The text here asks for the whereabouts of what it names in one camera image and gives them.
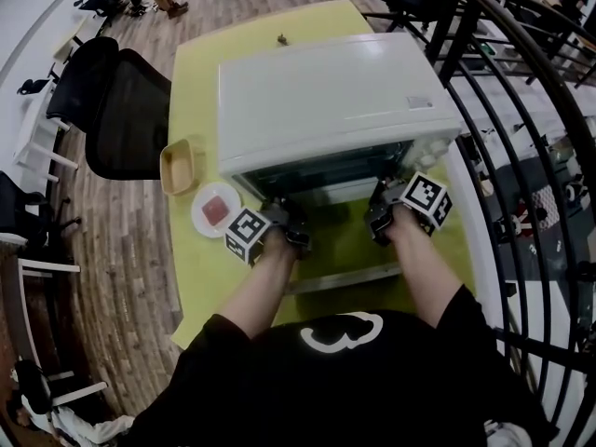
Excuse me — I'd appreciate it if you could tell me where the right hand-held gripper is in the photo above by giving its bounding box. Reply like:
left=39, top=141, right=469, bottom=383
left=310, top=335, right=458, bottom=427
left=363, top=170, right=454, bottom=247

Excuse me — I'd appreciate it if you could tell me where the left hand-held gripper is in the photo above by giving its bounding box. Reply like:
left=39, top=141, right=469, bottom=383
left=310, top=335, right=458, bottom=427
left=224, top=197, right=313, bottom=266

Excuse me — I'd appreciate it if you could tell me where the grey metal baking tray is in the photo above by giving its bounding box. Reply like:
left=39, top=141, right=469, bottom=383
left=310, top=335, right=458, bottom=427
left=297, top=185, right=376, bottom=206

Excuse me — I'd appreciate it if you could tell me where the white toaster oven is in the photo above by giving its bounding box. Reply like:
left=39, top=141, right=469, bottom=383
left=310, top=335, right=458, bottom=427
left=217, top=32, right=463, bottom=296

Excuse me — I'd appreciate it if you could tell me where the person's left forearm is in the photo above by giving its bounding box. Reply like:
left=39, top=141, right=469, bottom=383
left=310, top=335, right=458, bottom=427
left=217, top=227, right=300, bottom=340

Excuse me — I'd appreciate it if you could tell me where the person's right forearm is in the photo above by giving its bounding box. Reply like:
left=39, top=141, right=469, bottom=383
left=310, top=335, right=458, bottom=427
left=383, top=206, right=466, bottom=330

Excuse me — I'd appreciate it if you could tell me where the red square food piece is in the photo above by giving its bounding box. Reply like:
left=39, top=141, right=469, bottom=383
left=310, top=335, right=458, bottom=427
left=201, top=196, right=231, bottom=227

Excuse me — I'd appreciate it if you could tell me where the white round plate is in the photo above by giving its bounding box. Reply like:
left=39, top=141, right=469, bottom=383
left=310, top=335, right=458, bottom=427
left=190, top=182, right=243, bottom=239

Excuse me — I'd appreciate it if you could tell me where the beige plastic container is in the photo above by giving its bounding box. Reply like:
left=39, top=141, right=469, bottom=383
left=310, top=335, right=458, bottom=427
left=159, top=138, right=197, bottom=198

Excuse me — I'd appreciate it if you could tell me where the black metal railing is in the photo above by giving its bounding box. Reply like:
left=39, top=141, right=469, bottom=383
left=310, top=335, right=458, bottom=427
left=424, top=0, right=596, bottom=447

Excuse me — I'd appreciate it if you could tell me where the black mesh office chair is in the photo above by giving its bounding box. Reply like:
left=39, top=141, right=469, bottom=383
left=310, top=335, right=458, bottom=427
left=46, top=35, right=173, bottom=183

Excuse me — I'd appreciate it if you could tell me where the person's black printed t-shirt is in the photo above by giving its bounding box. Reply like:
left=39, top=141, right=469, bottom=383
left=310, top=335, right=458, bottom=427
left=124, top=284, right=562, bottom=447

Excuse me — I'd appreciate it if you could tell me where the black office chair with armrest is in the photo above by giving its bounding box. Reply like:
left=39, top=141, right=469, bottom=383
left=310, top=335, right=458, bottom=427
left=0, top=169, right=84, bottom=251

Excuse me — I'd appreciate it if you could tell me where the white desk frame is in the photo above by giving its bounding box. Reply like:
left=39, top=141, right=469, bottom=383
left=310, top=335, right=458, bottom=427
left=11, top=81, right=80, bottom=184

